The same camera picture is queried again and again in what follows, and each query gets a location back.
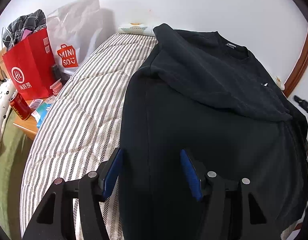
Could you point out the green bed sheet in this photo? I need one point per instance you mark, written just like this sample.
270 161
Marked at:
15 147

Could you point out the red paper shopping bag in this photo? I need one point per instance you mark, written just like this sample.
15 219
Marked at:
29 64

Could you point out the black white checked cloth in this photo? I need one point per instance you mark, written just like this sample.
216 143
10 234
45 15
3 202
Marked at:
13 34

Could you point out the striped quilted mattress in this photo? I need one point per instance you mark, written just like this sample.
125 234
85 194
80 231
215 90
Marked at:
82 127

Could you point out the pink small container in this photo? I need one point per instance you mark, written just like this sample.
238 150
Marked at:
56 87

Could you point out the black sweatshirt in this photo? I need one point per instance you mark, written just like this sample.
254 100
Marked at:
199 93

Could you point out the wooden bedside table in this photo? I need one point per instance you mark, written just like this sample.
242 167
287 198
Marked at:
28 126

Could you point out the white Miniso plastic bag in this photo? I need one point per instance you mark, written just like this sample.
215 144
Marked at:
74 32

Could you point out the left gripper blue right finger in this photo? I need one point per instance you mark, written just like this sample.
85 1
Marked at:
191 176

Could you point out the red drink can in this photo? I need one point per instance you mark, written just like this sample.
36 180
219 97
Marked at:
19 105

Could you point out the blue tissue pack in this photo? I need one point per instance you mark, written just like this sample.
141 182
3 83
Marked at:
40 113

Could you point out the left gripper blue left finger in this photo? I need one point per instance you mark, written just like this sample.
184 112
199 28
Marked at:
111 172

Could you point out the white duck-print pad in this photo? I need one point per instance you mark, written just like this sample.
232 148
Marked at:
136 29

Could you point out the brown wooden door frame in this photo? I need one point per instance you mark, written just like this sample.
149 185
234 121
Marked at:
298 70

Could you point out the white black-patterned pillow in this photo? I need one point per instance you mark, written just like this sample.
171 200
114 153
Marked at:
7 89

